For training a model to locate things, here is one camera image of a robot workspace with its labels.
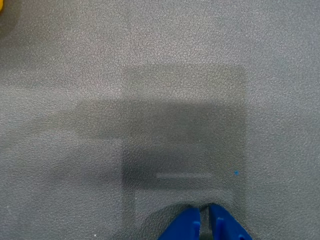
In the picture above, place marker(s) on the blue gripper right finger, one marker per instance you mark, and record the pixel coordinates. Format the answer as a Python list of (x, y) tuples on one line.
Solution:
[(225, 226)]

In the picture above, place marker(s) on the yellow plastic bin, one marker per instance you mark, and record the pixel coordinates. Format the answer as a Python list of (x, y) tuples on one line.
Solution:
[(1, 5)]

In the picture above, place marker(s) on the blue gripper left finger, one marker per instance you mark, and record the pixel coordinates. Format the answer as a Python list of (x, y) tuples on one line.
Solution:
[(182, 227)]

